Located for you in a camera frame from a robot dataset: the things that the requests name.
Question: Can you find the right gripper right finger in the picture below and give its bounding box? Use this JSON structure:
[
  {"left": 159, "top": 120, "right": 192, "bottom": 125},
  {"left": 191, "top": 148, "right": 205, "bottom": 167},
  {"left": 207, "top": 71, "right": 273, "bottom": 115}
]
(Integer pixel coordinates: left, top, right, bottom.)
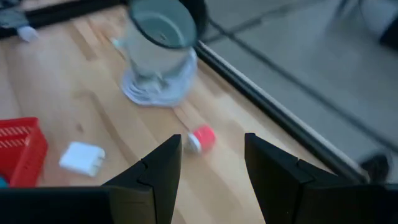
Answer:
[{"left": 244, "top": 133, "right": 374, "bottom": 224}]

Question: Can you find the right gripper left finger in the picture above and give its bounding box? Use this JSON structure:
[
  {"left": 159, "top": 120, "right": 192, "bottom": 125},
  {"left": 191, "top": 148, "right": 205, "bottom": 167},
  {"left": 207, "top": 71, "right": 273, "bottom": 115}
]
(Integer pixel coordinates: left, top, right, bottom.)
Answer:
[{"left": 102, "top": 134, "right": 183, "bottom": 224}]

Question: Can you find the red and white charger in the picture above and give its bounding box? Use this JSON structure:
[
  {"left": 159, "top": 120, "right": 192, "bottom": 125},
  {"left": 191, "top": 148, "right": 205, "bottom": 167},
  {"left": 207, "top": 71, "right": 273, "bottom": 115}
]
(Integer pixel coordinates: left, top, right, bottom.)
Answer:
[{"left": 183, "top": 124, "right": 217, "bottom": 155}]

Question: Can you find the purple and white charger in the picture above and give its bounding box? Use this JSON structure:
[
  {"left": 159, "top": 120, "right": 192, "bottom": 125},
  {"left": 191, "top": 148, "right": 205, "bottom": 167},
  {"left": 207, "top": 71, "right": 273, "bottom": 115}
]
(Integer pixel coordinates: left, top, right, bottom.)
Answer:
[{"left": 17, "top": 25, "right": 39, "bottom": 43}]

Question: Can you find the red plastic basket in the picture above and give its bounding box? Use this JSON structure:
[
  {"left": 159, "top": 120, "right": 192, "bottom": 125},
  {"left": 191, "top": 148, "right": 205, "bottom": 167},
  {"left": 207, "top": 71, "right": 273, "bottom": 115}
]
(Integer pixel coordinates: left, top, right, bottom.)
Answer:
[{"left": 0, "top": 116, "right": 49, "bottom": 188}]

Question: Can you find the white flat pronged wall charger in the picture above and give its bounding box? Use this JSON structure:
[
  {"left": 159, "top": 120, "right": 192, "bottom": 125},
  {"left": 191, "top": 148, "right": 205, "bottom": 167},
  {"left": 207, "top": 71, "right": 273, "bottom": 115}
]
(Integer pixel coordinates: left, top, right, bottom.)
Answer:
[{"left": 58, "top": 141, "right": 106, "bottom": 178}]

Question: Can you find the black table side rail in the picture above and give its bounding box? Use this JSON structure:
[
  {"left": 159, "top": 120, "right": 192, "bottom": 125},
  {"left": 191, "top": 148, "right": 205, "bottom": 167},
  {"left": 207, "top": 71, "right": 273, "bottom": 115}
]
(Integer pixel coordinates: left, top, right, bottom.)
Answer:
[{"left": 194, "top": 40, "right": 371, "bottom": 184}]

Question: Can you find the white coiled cable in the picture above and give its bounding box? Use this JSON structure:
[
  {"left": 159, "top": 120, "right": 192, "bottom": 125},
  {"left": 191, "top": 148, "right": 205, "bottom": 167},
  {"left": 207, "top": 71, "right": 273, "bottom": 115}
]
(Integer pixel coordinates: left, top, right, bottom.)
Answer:
[{"left": 120, "top": 51, "right": 199, "bottom": 108}]

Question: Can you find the black table end rail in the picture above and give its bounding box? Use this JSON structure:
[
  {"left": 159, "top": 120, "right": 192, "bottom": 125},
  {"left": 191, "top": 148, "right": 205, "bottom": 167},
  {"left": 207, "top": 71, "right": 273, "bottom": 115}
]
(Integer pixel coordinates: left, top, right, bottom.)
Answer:
[{"left": 0, "top": 0, "right": 125, "bottom": 38}]

